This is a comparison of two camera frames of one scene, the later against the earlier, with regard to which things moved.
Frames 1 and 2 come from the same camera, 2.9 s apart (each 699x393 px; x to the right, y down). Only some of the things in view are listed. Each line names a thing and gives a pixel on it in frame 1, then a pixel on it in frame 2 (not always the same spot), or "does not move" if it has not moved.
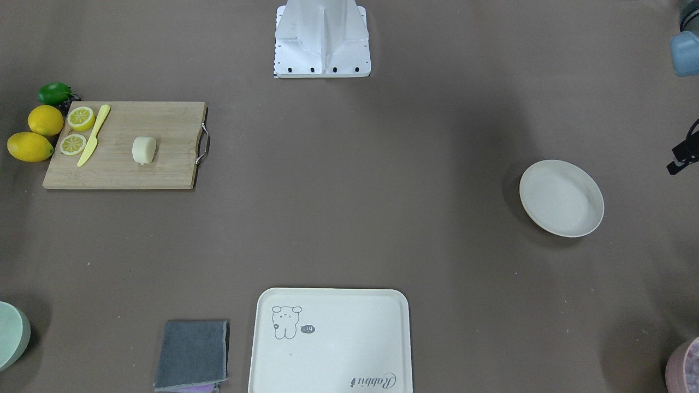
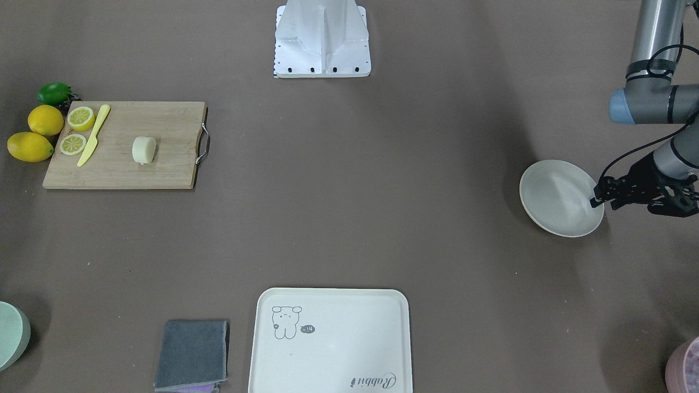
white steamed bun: [143, 149] does not move
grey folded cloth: [193, 356] does not move
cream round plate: [561, 198] does not move
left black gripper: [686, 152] → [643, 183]
